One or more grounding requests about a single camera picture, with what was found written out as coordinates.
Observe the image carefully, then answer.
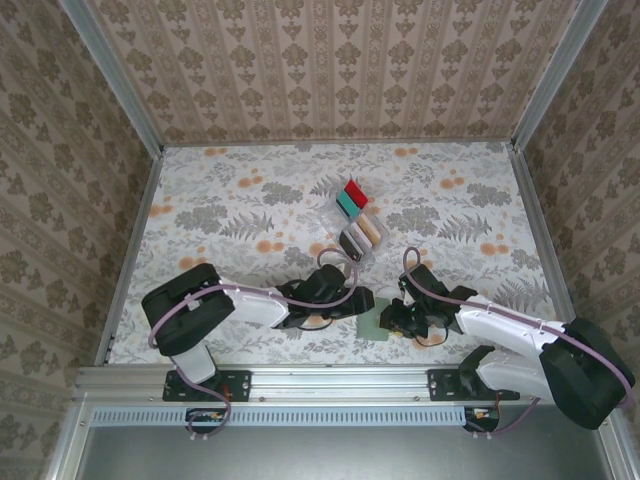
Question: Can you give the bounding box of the green leather card holder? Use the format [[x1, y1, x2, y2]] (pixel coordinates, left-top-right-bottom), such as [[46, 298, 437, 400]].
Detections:
[[356, 297, 397, 342]]

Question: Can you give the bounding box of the clear acrylic card stand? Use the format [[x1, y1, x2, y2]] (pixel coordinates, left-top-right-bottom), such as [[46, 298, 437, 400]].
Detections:
[[318, 174, 391, 264]]

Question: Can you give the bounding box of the tan striped plastic card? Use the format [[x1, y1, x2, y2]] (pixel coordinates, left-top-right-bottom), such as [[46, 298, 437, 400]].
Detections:
[[360, 213, 384, 242]]

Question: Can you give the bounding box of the teal plastic card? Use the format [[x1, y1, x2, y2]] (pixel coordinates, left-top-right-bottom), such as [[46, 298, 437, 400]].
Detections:
[[334, 188, 364, 220]]

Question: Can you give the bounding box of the red plastic card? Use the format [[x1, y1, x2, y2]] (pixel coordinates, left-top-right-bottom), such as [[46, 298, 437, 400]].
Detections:
[[343, 180, 370, 207]]

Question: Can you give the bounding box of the aluminium front beam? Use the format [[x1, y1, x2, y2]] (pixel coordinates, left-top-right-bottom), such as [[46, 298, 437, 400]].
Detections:
[[74, 363, 611, 404]]

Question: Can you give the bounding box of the floral patterned table cover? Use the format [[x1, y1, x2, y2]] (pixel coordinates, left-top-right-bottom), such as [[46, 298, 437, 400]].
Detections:
[[107, 142, 581, 366]]

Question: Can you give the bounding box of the grey metal panel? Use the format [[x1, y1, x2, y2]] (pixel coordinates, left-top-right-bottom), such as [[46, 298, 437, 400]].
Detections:
[[74, 424, 619, 480]]

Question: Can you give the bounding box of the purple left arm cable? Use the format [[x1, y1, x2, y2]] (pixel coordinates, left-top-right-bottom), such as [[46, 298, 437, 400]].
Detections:
[[149, 246, 362, 444]]

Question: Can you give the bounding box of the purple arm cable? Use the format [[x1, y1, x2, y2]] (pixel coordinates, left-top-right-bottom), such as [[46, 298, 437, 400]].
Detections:
[[149, 246, 362, 444], [402, 246, 637, 441]]

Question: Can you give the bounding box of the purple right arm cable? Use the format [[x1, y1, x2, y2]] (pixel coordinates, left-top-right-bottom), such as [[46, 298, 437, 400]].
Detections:
[[402, 246, 637, 441]]

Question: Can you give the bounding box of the black wired connector box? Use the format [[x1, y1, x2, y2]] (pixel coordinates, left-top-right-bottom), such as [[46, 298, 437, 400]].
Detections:
[[462, 405, 502, 434], [185, 407, 232, 435]]

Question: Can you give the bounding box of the white slotted cable duct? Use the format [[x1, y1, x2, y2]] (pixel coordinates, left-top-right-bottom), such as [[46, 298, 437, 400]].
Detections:
[[91, 405, 471, 427]]

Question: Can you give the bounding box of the aluminium table side rail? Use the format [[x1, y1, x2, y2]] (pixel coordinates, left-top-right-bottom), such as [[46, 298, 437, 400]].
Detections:
[[94, 147, 166, 366], [507, 142, 576, 326]]

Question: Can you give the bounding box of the aluminium lower frame rail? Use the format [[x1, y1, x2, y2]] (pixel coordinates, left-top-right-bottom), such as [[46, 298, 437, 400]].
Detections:
[[44, 394, 96, 480], [589, 399, 640, 480]]

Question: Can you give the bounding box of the aluminium frame post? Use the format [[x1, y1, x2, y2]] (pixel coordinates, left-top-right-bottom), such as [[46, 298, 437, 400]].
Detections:
[[58, 0, 166, 154], [512, 0, 609, 151]]

